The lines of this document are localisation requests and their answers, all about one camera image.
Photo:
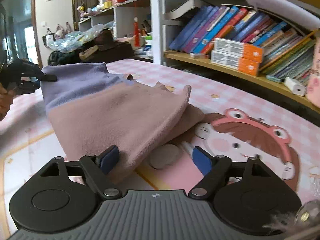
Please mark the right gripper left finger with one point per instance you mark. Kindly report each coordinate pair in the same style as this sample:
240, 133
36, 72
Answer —
96, 168

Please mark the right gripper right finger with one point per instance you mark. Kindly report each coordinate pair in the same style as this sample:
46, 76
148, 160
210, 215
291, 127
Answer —
214, 171

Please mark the purple and mauve sweater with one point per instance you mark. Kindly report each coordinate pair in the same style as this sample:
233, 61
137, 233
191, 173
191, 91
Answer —
91, 109

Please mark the person's left hand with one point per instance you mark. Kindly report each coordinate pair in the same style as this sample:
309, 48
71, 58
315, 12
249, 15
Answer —
6, 100

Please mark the dark green garment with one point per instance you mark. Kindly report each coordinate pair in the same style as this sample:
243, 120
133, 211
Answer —
57, 58

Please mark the pink cartoon table mat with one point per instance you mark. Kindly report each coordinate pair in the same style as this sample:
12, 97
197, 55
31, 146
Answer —
261, 199

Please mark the iridescent plastic bag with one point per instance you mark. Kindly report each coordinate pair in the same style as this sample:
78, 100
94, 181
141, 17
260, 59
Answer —
76, 39

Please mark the dark maroon bag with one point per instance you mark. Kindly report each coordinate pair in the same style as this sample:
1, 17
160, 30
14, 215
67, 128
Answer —
104, 40

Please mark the lower orange white box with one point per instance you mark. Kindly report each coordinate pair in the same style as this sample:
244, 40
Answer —
235, 62

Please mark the orange white box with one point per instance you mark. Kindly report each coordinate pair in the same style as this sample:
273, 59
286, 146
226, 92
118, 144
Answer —
239, 49
235, 62

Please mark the white power adapter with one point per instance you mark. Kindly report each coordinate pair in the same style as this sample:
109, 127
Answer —
295, 86

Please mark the upper orange white box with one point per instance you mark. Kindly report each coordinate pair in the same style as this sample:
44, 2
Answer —
239, 49

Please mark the row of colourful books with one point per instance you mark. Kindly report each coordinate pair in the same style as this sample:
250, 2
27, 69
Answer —
288, 52

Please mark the white bookshelf unit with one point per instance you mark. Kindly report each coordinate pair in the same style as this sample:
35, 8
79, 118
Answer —
152, 18

